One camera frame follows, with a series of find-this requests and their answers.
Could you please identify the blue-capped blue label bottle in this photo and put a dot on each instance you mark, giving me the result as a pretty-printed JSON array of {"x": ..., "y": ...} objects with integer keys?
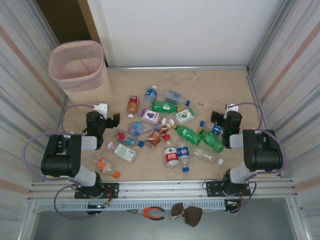
[{"x": 216, "y": 128}]

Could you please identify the red orange label bottle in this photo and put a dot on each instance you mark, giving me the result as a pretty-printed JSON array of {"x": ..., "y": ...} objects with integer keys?
[{"x": 133, "y": 103}]

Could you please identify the green bottle yellow cap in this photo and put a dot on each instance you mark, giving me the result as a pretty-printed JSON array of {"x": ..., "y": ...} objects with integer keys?
[
  {"x": 212, "y": 142},
  {"x": 187, "y": 133},
  {"x": 162, "y": 106}
]

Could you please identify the clear bottle light blue label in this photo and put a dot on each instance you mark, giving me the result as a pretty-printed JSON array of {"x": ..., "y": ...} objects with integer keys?
[{"x": 138, "y": 128}]

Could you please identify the blue bottle red flower label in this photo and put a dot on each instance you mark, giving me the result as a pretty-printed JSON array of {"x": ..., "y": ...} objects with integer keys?
[{"x": 130, "y": 141}]

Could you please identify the green lime label bottle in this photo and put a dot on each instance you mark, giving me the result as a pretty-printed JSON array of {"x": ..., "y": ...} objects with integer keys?
[{"x": 185, "y": 115}]

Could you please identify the green white label bottle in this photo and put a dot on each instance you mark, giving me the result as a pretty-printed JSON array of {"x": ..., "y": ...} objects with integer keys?
[{"x": 123, "y": 151}]

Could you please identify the purple grape label bottle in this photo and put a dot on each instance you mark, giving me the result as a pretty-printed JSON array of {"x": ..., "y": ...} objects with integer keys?
[{"x": 149, "y": 115}]

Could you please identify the orange label bottle orange cap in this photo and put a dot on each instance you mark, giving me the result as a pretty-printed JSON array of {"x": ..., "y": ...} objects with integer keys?
[{"x": 103, "y": 163}]

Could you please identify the brown label bottle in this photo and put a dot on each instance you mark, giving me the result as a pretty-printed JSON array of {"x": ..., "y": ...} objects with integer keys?
[{"x": 155, "y": 138}]

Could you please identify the Pepsi label bottle blue cap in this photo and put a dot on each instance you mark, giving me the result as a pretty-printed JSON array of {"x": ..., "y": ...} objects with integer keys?
[{"x": 183, "y": 151}]

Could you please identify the red label bottle red cap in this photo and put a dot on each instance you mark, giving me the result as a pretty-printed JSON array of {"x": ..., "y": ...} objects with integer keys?
[{"x": 171, "y": 156}]

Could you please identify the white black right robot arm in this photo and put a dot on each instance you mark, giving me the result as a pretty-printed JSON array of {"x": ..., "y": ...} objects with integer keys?
[{"x": 262, "y": 155}]

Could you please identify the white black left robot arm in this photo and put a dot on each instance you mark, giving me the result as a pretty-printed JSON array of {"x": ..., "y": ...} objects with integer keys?
[{"x": 60, "y": 160}]

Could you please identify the beige ribbed waste bin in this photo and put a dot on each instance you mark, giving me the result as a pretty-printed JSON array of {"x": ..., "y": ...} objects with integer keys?
[{"x": 100, "y": 93}]

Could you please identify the small green circuit board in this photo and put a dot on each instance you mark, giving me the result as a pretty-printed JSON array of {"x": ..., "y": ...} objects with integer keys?
[{"x": 96, "y": 206}]

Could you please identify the brown cloth pouch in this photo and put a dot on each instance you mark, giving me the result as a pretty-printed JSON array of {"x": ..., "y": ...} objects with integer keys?
[{"x": 193, "y": 216}]

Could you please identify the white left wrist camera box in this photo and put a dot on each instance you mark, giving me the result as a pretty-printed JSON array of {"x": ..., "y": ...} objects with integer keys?
[{"x": 102, "y": 108}]

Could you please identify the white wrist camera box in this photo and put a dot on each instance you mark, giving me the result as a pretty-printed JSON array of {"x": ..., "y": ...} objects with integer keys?
[
  {"x": 102, "y": 108},
  {"x": 232, "y": 107}
]

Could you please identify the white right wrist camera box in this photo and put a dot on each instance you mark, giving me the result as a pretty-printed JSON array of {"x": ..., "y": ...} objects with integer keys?
[{"x": 232, "y": 107}]

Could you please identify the aluminium table edge rail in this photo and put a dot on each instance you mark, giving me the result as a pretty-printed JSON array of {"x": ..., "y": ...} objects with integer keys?
[{"x": 175, "y": 67}]

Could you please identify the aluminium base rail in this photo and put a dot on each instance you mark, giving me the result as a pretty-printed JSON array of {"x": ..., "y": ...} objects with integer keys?
[{"x": 162, "y": 187}]

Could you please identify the brown wooden door frame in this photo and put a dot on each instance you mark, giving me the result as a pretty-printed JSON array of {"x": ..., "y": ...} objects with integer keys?
[{"x": 90, "y": 25}]

